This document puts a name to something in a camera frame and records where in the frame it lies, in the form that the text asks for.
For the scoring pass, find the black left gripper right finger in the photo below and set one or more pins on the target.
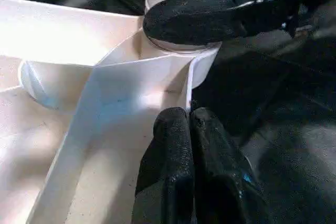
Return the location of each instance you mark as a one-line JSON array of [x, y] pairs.
[[226, 182]]

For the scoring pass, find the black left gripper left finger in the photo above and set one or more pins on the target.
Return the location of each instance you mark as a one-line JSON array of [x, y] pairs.
[[165, 177]]

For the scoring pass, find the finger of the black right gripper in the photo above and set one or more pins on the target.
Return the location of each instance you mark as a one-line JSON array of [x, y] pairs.
[[210, 17]]

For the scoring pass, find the white plastic table top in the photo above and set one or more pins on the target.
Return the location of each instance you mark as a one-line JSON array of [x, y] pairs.
[[68, 35]]

